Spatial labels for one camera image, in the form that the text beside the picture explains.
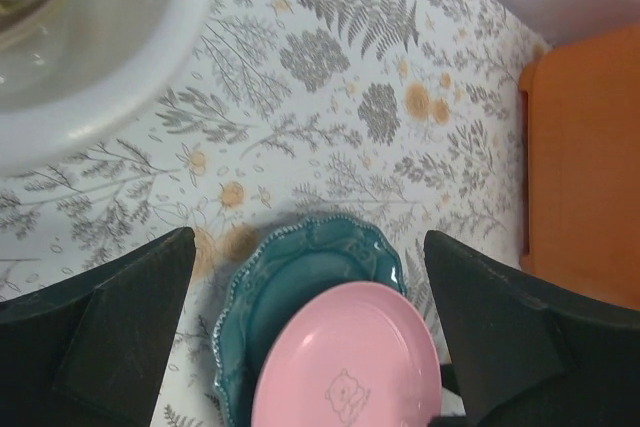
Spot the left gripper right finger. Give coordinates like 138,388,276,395
424,230,639,426

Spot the orange plastic bin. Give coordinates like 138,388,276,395
519,24,639,309

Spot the pink plate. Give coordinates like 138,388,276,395
251,282,442,427

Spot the teal scalloped plate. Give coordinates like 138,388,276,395
212,214,407,426

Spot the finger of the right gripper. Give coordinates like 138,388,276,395
429,363,468,427

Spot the white scalloped bowl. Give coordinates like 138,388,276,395
0,0,176,113

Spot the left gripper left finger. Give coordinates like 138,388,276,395
1,227,196,426

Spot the white plastic bin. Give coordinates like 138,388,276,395
1,0,210,176

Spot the floral table mat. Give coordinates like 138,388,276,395
1,0,548,426

